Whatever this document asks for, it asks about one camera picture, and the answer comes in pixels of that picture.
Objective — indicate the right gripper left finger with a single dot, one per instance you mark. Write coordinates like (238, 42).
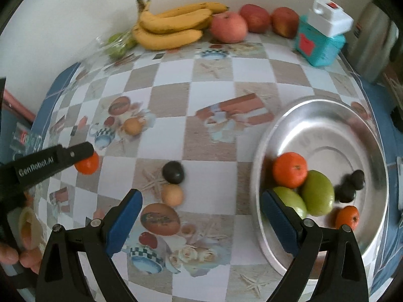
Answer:
(61, 276)

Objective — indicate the small green mango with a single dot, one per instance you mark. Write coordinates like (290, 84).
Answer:
(291, 199)

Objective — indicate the pink red apple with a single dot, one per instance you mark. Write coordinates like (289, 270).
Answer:
(229, 27)

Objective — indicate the steel thermos kettle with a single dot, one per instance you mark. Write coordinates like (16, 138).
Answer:
(376, 41)

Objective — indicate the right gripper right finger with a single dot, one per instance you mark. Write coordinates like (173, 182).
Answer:
(342, 277)

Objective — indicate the tan small round fruit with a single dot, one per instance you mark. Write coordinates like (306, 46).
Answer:
(172, 195)

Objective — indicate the yellow banana bunch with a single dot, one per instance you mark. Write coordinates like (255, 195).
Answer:
(173, 28)

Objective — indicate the large green mango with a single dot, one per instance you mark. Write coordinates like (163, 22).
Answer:
(317, 193)

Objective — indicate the red apple near box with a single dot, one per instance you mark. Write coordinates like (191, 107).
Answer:
(285, 22)

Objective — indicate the silver metal plate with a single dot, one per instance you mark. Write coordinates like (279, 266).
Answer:
(335, 141)

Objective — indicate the medium orange tangerine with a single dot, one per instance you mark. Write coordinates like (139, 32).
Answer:
(349, 216)

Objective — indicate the dark plum on table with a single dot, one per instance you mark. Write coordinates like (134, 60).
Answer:
(173, 172)

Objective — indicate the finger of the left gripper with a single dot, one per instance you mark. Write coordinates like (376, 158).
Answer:
(28, 171)

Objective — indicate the dark plum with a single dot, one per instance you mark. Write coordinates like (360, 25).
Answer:
(173, 172)
(345, 192)
(357, 179)

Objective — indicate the bag of green fruit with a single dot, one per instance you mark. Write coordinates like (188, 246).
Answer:
(117, 45)

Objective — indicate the small orange tangerine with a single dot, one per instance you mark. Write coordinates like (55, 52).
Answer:
(89, 165)

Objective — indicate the person's left hand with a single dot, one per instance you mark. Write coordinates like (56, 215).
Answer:
(30, 259)

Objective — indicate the glass mug red label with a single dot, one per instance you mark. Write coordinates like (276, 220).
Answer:
(24, 142)

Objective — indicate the teal box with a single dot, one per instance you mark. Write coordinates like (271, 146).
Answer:
(318, 49)

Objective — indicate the large orange tangerine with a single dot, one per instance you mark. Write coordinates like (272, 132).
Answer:
(290, 170)

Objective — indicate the dark red apple middle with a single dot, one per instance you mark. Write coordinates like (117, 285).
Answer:
(257, 18)

